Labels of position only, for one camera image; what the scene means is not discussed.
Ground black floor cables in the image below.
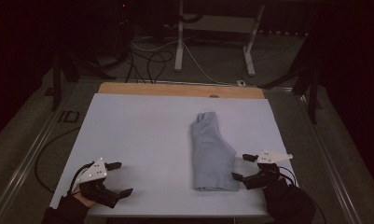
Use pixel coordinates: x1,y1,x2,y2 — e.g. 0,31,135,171
124,38,175,85

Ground white floor cable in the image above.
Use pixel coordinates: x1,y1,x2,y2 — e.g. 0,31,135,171
131,38,240,87

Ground black floor bracket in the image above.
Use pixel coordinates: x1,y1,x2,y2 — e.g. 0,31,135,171
57,110,81,124

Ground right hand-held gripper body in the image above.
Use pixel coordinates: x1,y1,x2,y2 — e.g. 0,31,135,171
242,149,294,190

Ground white metal desk frame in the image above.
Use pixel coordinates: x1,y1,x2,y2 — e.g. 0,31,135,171
173,0,266,77

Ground white table mat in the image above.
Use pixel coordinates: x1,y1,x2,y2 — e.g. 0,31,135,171
49,92,299,217

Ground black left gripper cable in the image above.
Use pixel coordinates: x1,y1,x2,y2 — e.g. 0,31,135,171
35,125,96,196

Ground light blue knitted vest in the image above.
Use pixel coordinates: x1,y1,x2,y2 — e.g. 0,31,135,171
190,111,241,192

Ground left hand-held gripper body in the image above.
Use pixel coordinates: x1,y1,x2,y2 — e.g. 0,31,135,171
75,158,121,209

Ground black tripod stand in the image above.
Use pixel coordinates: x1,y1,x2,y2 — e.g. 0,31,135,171
258,31,324,126
44,46,118,113

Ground person's left hand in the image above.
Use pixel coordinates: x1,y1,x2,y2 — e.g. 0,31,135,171
72,186,97,209

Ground aluminium floor rail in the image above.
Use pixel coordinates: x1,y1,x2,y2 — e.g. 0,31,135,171
124,78,296,94
295,92,374,220
0,81,83,222

